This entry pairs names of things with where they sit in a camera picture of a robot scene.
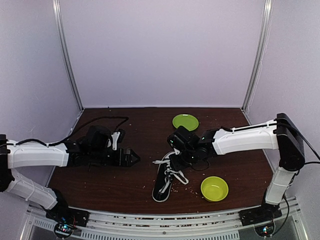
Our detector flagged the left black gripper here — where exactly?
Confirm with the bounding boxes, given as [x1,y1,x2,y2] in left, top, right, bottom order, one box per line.
[89,148,141,168]

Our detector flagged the black white canvas sneaker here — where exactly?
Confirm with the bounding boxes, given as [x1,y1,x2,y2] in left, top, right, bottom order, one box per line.
[151,150,182,203]

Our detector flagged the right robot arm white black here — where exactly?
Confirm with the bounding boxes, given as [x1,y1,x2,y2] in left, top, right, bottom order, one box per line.
[167,113,306,221]

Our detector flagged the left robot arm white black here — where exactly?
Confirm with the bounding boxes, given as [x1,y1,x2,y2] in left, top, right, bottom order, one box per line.
[0,131,140,222]

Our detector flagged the green plate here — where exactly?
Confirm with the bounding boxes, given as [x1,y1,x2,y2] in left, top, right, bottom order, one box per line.
[172,114,200,132]

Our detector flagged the yellow-green bowl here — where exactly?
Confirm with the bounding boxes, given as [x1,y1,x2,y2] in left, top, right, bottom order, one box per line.
[200,176,229,202]

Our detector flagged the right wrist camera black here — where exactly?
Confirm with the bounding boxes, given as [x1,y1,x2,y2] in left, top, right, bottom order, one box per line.
[167,126,199,151]

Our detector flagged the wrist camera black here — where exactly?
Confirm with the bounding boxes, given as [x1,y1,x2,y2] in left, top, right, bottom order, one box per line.
[84,125,126,151]
[167,126,199,151]

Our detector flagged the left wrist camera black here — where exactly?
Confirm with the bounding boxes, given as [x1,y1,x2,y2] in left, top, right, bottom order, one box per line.
[84,125,126,151]

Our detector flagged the front aluminium rail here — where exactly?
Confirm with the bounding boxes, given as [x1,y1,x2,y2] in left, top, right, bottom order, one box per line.
[24,196,308,240]

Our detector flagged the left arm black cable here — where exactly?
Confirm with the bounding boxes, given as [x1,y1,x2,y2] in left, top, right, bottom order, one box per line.
[7,116,130,148]

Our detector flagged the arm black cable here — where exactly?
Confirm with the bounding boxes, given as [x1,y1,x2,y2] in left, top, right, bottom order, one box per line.
[274,118,320,226]
[7,116,130,148]

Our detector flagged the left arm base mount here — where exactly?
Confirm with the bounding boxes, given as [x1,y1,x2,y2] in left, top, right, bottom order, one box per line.
[44,207,90,227]

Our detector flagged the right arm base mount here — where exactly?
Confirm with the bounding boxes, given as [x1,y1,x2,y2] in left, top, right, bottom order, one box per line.
[238,204,283,226]

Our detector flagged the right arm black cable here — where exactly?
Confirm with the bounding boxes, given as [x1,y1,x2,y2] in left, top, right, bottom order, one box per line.
[274,118,320,226]

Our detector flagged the left aluminium frame post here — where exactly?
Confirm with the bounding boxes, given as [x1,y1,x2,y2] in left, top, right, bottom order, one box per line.
[52,0,84,111]

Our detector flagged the aluminium frame post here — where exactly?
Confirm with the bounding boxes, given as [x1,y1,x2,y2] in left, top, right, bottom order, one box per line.
[52,0,84,111]
[242,0,273,114]

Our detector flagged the right aluminium frame post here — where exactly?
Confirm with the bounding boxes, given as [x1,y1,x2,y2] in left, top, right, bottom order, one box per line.
[242,0,273,114]

